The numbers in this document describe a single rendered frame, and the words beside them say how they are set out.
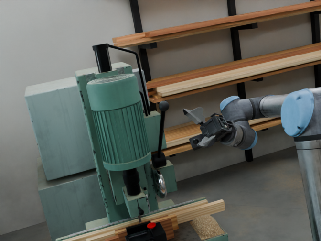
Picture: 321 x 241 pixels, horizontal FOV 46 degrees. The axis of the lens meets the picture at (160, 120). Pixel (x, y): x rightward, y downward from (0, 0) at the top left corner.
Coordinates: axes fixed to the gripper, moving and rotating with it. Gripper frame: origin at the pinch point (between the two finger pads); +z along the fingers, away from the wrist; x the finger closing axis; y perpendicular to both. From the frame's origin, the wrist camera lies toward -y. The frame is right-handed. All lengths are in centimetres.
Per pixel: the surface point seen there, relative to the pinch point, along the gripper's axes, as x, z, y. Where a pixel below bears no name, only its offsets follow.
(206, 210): 19.9, -25.0, -22.3
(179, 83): -127, -140, -78
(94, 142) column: -16.3, 8.8, -38.0
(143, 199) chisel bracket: 13.0, 1.8, -28.2
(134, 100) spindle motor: -11.2, 16.9, -5.0
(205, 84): -118, -154, -62
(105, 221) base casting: 1, -18, -74
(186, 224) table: 23.0, -17.7, -28.5
